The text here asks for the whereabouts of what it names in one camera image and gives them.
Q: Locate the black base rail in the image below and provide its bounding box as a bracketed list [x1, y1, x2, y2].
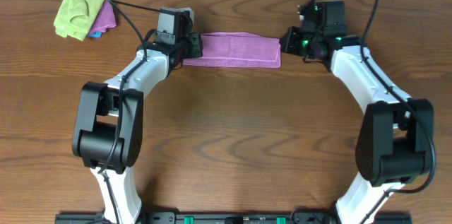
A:
[54, 211, 413, 224]

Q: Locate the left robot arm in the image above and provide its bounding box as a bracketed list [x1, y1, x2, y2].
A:
[72, 7, 203, 223]

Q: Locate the blue folded cloth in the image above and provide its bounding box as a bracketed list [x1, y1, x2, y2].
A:
[87, 0, 112, 39]

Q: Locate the green folded cloth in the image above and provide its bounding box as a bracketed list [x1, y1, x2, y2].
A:
[54, 0, 105, 41]

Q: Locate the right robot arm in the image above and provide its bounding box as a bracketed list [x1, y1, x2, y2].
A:
[280, 0, 436, 223]

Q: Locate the purple microfiber cloth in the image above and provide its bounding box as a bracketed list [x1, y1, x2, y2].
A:
[184, 32, 281, 69]

